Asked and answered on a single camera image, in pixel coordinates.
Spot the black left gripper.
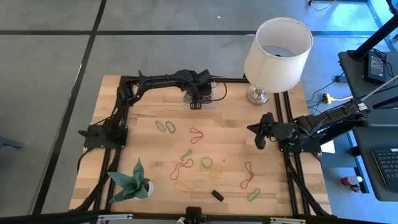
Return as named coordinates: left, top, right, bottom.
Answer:
left=182, top=70, right=214, bottom=110

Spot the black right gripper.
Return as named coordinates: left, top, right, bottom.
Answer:
left=247, top=111, right=299, bottom=150

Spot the yellow rubber band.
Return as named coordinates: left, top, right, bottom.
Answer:
left=174, top=179, right=205, bottom=192
left=208, top=164, right=224, bottom=180
left=239, top=151, right=271, bottom=161

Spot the red rubber band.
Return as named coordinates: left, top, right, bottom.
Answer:
left=169, top=158, right=195, bottom=181
left=189, top=126, right=205, bottom=144
left=240, top=161, right=255, bottom=190

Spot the clear plastic bin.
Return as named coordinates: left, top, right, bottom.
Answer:
left=181, top=80, right=218, bottom=110

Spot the white table lamp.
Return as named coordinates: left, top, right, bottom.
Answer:
left=243, top=17, right=314, bottom=106

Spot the white paper sheet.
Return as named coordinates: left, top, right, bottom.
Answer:
left=320, top=139, right=336, bottom=154

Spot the yellow power plug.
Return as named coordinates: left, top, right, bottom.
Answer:
left=322, top=93, right=354, bottom=105

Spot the red white can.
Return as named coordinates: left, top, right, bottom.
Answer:
left=340, top=175, right=364, bottom=187

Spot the potted snake plant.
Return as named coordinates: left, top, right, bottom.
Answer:
left=107, top=157, right=155, bottom=203

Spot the black side desk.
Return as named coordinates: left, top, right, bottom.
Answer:
left=338, top=49, right=398, bottom=202

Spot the black power adapter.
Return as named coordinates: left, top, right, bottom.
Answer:
left=364, top=50, right=387, bottom=85

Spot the black keyboard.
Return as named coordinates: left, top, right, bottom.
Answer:
left=371, top=148, right=398, bottom=193

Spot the black slanted pole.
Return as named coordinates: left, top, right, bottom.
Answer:
left=350, top=14, right=398, bottom=60

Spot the grey floor object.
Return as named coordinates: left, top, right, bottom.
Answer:
left=0, top=136, right=25, bottom=151

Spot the black aluminium frame rail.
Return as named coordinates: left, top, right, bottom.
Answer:
left=105, top=81, right=134, bottom=212
left=91, top=77, right=126, bottom=212
left=282, top=92, right=312, bottom=216
left=120, top=75, right=249, bottom=84
left=0, top=211, right=398, bottom=224
left=274, top=92, right=296, bottom=216

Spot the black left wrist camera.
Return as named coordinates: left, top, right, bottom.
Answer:
left=197, top=69, right=215, bottom=84

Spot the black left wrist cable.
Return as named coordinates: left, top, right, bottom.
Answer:
left=210, top=81, right=228, bottom=103

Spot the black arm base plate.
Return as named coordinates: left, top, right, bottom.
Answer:
left=78, top=123, right=129, bottom=150
left=277, top=136, right=323, bottom=154

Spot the black diagonal frame brace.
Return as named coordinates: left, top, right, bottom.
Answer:
left=285, top=157, right=330, bottom=217
left=73, top=149, right=122, bottom=213

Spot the silver metal bracket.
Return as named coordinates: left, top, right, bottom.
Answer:
left=97, top=213, right=134, bottom=222
left=269, top=217, right=307, bottom=224

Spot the white cable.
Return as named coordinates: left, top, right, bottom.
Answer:
left=357, top=73, right=398, bottom=103

